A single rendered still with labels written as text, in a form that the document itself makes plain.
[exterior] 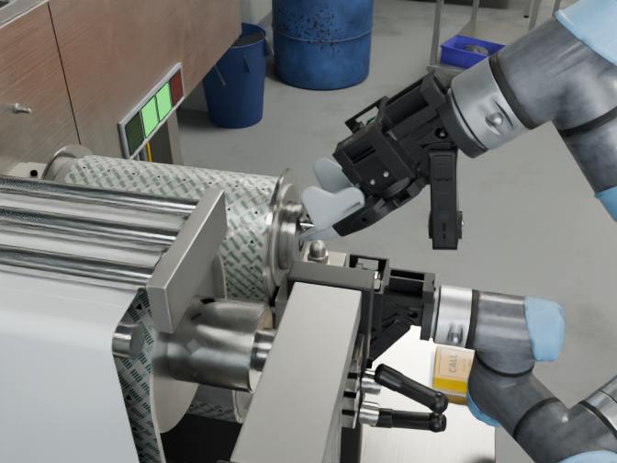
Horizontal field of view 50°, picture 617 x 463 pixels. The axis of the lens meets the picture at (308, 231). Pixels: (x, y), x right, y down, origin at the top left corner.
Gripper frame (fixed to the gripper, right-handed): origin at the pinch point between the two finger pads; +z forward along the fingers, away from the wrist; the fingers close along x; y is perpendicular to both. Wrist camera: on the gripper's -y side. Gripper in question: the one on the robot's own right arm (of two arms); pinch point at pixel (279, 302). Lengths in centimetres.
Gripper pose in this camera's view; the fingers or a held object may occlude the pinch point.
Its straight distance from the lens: 89.0
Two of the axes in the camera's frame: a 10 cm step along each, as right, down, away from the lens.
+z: -9.8, -1.3, 1.7
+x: -2.2, 5.8, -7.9
